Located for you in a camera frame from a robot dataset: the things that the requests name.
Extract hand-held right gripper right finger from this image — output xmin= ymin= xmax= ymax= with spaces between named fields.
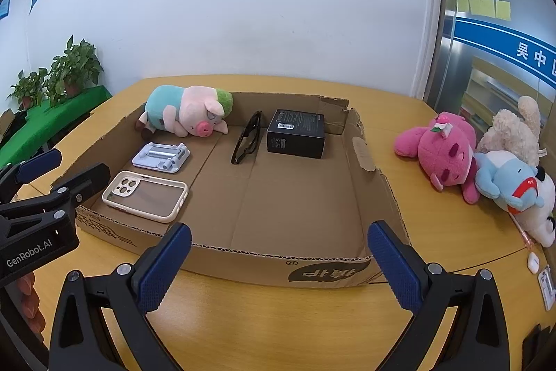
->
xmin=367 ymin=220 xmax=522 ymax=371

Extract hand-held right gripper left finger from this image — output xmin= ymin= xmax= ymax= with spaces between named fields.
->
xmin=49 ymin=222 xmax=193 ymax=371

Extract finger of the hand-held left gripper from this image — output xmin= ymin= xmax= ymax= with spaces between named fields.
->
xmin=0 ymin=148 xmax=62 ymax=202
xmin=0 ymin=162 xmax=111 ymax=224

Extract shallow cardboard box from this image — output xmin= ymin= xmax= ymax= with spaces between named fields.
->
xmin=52 ymin=92 xmax=411 ymax=288

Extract black sunglasses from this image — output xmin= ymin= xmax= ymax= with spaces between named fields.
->
xmin=230 ymin=111 xmax=263 ymax=166

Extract black product box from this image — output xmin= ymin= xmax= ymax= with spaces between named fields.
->
xmin=266 ymin=108 xmax=326 ymax=160

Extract yellow wooden desktop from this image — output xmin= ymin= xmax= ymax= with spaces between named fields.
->
xmin=13 ymin=74 xmax=556 ymax=371

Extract green table cloth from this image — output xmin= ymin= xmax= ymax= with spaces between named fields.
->
xmin=0 ymin=85 xmax=113 ymax=169

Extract cream phone case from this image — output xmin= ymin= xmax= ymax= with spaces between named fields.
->
xmin=102 ymin=171 xmax=190 ymax=224

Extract small potted green plant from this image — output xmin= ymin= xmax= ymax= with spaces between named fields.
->
xmin=6 ymin=69 xmax=48 ymax=111

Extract white phone stand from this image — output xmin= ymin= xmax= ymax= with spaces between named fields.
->
xmin=131 ymin=142 xmax=192 ymax=175

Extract large potted green plant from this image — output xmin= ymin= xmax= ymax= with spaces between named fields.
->
xmin=46 ymin=34 xmax=105 ymax=106

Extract magenta bear plush toy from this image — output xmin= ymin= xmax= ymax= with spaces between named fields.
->
xmin=394 ymin=112 xmax=481 ymax=205

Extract pink pig plush toy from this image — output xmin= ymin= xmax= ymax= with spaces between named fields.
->
xmin=134 ymin=85 xmax=235 ymax=140

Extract light blue elephant plush toy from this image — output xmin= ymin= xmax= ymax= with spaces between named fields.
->
xmin=474 ymin=150 xmax=546 ymax=215

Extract white dog plush toy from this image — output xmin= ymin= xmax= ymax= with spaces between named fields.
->
xmin=510 ymin=164 xmax=556 ymax=248

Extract flat black object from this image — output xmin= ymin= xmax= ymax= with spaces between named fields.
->
xmin=521 ymin=323 xmax=556 ymax=371

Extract beige fluffy plush toy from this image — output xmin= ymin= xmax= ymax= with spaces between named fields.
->
xmin=477 ymin=95 xmax=543 ymax=167

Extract blue banner strip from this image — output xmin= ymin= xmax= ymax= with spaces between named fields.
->
xmin=454 ymin=17 xmax=556 ymax=82

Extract pink cord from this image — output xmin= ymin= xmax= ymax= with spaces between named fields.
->
xmin=513 ymin=215 xmax=535 ymax=252

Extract metal door frame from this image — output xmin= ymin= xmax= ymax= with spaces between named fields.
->
xmin=436 ymin=0 xmax=472 ymax=106

